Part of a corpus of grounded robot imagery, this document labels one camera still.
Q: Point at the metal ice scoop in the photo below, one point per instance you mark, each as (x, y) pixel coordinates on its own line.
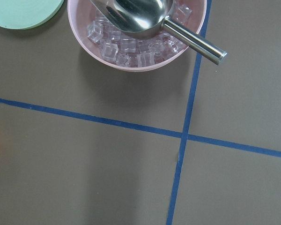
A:
(147, 18)

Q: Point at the pink bowl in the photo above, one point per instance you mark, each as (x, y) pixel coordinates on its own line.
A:
(82, 12)

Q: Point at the clear plastic ice cubes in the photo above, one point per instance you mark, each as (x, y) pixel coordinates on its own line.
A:
(122, 50)

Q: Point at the mint green plate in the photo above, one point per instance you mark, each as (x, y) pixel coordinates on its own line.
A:
(27, 14)

